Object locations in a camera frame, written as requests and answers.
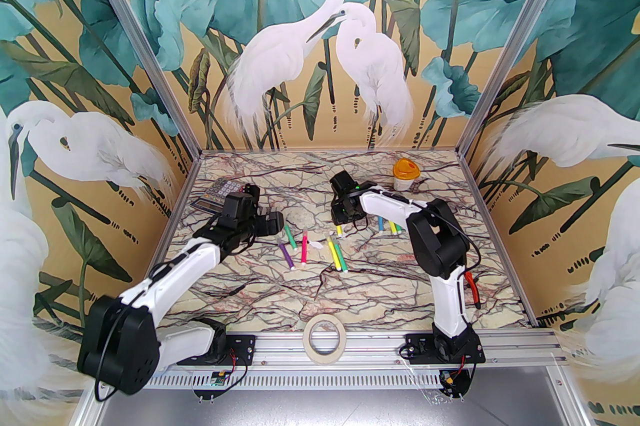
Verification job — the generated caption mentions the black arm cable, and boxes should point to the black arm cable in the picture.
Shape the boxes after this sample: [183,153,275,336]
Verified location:
[447,213,483,271]
[94,304,123,404]

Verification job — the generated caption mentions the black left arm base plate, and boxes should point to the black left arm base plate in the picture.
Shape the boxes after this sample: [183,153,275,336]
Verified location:
[215,333,256,365]

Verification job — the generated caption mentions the white jar orange lid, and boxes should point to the white jar orange lid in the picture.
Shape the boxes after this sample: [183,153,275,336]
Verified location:
[391,158,421,191]

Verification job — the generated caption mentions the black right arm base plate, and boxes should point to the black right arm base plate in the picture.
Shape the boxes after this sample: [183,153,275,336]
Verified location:
[405,333,486,365]

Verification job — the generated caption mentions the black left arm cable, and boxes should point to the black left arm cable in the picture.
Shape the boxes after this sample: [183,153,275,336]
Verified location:
[94,304,123,404]

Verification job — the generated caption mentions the grey desk calculator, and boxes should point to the grey desk calculator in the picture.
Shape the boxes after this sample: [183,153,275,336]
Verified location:
[192,179,251,215]

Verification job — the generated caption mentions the masking tape roll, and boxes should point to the masking tape roll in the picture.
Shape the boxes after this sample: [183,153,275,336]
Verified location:
[302,314,346,363]

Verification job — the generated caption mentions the red handled pliers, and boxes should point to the red handled pliers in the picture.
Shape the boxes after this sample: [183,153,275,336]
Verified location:
[462,270,484,310]

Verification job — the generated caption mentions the aluminium frame rail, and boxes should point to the aluminium frame rail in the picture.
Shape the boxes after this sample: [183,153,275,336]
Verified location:
[460,154,541,329]
[122,154,203,332]
[199,147,463,155]

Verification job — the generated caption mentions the purple marker pen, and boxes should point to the purple marker pen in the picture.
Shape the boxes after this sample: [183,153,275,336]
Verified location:
[276,238,297,271]

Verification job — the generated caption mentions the vented metal strip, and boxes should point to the vented metal strip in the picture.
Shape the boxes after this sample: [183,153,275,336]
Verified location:
[97,373,568,391]

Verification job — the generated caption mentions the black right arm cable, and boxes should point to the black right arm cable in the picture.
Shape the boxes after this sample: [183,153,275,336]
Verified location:
[447,213,483,271]

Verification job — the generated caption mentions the aluminium frame post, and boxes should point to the aluminium frame post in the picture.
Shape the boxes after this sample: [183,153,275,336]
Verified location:
[64,0,203,152]
[457,0,593,154]

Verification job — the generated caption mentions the wide aluminium base rail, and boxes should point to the wide aluminium base rail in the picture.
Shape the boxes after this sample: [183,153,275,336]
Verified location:
[102,333,558,367]

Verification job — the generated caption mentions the grey metal panel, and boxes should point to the grey metal panel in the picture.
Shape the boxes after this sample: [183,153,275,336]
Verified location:
[75,386,568,426]

